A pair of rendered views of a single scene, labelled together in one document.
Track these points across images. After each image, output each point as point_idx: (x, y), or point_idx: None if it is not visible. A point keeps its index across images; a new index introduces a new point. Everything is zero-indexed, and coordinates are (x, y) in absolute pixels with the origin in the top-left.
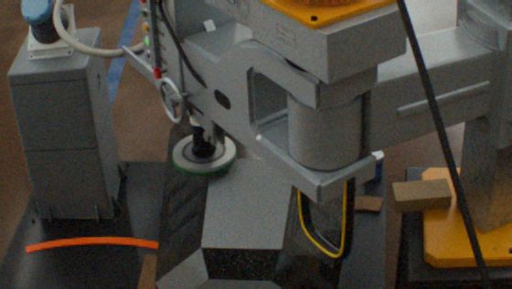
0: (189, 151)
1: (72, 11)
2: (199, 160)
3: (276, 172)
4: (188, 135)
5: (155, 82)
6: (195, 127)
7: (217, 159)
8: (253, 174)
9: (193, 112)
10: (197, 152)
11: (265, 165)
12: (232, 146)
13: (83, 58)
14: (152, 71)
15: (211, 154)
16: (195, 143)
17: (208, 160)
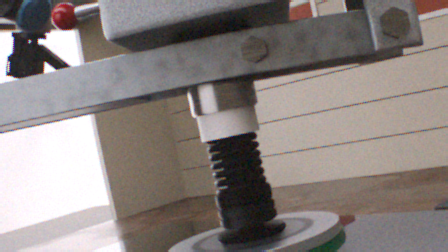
0: (227, 245)
1: None
2: (284, 234)
3: (389, 222)
4: None
5: (115, 11)
6: (235, 148)
7: (310, 221)
8: (370, 237)
9: (271, 43)
10: (254, 231)
11: (353, 230)
12: (287, 214)
13: None
14: (31, 76)
15: (284, 222)
16: (247, 198)
17: (299, 228)
